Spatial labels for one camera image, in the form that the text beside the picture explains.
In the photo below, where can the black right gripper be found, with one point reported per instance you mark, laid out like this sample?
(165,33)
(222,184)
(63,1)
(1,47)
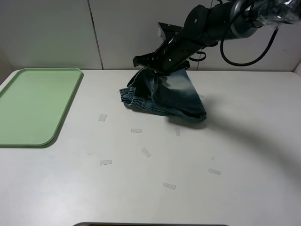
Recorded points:
(171,56)

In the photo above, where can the children's blue denim shorts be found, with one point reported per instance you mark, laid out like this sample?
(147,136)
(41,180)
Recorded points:
(172,95)

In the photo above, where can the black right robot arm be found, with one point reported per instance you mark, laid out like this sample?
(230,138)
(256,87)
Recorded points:
(209,27)

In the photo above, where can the light green plastic tray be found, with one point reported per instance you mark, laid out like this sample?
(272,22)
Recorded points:
(33,104)

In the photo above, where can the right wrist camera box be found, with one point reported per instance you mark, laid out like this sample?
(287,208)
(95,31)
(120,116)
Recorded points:
(167,31)

